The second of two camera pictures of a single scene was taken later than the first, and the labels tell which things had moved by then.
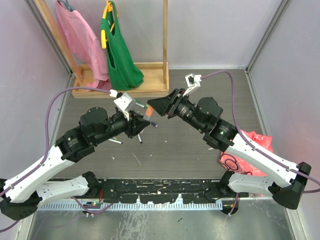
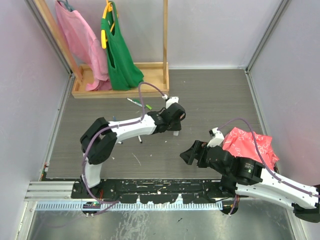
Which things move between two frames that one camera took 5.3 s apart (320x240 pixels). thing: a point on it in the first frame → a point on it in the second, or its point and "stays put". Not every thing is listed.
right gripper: x=169 y=103 → x=198 y=147
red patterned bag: x=231 y=161 → x=240 y=143
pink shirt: x=87 y=50 stays put
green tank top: x=124 y=72 stays put
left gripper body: x=129 y=129 → x=175 y=125
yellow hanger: x=107 y=8 stays put
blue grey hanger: x=69 y=7 stays put
